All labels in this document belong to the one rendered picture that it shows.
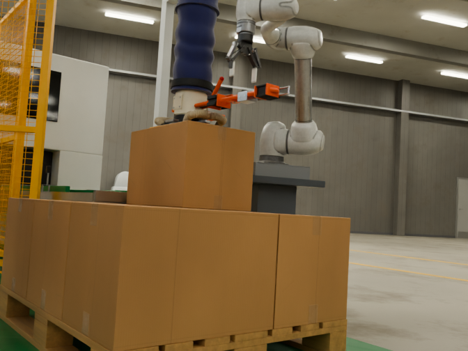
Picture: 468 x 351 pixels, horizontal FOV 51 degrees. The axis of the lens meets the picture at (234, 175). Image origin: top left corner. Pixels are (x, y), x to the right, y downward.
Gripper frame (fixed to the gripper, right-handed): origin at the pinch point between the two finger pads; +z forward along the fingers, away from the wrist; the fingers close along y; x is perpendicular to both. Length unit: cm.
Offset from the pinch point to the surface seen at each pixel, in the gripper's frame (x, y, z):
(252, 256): 52, 34, 77
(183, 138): -14.3, 21.5, 31.1
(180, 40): -40.5, 10.8, -24.1
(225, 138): -10.5, 0.2, 28.5
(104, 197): -74, 31, 60
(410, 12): -444, -850, -413
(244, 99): 7.2, 4.1, 12.3
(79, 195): -96, 36, 59
